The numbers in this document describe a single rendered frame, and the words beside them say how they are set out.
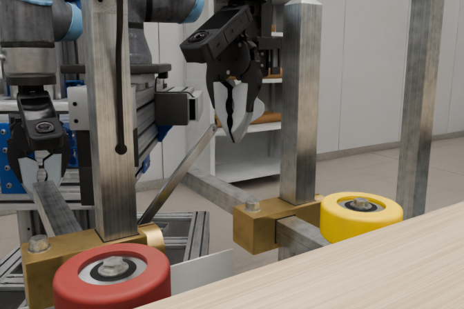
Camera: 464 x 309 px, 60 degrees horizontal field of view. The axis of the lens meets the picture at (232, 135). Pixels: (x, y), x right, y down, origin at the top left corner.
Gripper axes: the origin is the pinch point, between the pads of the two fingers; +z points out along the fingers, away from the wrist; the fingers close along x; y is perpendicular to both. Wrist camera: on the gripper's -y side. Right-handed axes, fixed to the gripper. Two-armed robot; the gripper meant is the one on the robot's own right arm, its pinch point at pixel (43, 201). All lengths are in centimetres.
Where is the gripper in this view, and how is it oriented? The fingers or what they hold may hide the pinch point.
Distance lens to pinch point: 72.9
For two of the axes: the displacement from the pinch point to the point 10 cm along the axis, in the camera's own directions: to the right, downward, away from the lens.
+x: -8.5, 1.0, -5.1
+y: -5.2, -1.6, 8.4
